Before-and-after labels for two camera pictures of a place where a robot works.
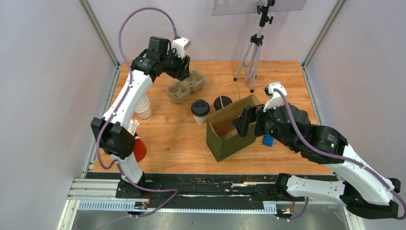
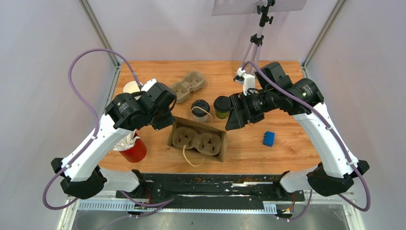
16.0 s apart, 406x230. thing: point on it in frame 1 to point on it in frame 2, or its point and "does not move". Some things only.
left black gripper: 181,73 to 167,122
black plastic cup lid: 200,108 does not move
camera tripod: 250,61 does not move
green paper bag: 223,139 to 198,138
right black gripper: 252,113 to 236,119
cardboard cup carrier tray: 178,92 does not move
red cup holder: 140,149 does not move
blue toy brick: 268,140 does not move
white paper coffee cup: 201,120 does not move
